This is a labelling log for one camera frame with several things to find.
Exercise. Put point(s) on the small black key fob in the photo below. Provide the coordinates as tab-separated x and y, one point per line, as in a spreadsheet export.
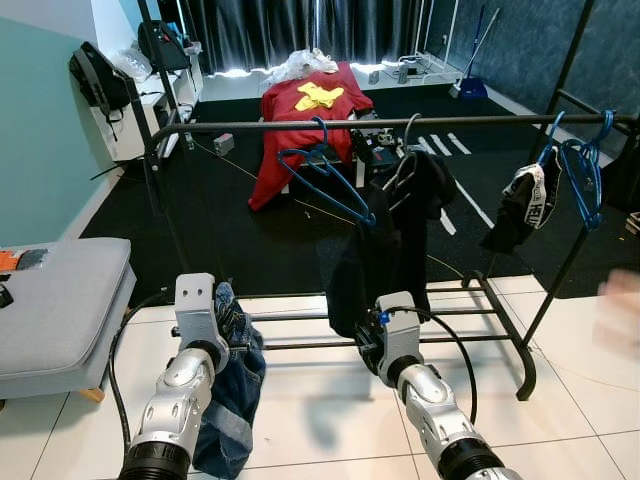
5	296

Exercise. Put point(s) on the grey upholstered bench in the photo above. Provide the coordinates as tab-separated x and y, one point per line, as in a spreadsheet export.
60	310

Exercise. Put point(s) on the black backpack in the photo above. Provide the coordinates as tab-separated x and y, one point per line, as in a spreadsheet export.
100	80

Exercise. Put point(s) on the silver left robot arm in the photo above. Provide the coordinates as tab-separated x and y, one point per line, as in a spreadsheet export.
175	410

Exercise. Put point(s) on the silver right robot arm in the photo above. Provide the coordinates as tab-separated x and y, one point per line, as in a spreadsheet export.
440	420

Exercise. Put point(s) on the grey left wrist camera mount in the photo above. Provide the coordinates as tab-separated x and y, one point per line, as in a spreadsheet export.
195	305

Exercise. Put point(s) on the person's bare hand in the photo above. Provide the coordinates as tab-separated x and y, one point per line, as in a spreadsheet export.
622	312

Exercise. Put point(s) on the black shoulder bag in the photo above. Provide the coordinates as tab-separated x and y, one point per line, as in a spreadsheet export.
165	45

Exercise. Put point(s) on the black box device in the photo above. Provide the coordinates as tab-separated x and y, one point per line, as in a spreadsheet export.
375	150

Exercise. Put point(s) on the blue denim shorts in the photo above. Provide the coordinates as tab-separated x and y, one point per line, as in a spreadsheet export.
235	400

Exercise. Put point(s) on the blue dustpan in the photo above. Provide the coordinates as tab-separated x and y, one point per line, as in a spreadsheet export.
472	88

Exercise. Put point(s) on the dark window curtain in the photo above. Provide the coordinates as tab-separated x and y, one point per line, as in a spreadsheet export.
350	30

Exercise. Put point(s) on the white plastic bag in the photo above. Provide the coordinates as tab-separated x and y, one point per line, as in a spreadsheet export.
305	65

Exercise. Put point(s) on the yellow cloth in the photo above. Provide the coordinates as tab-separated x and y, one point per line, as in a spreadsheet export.
320	95

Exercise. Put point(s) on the black garment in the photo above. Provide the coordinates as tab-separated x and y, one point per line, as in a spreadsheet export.
395	240

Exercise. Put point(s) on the black metal clothes rack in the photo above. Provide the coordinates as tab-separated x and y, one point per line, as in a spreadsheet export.
250	124

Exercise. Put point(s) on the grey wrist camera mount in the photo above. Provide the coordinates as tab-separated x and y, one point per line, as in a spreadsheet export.
195	305
400	325

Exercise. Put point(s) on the white shelf unit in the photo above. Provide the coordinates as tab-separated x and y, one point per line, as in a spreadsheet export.
130	130

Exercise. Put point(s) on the small grey box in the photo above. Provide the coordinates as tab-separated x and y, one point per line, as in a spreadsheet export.
223	143

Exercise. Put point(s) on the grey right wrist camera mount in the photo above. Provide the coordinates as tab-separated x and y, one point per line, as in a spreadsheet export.
400	325

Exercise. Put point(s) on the orange black tool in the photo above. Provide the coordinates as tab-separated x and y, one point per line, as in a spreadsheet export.
12	261

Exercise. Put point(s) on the black shorts white waistband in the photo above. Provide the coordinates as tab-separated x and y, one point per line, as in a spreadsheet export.
520	205

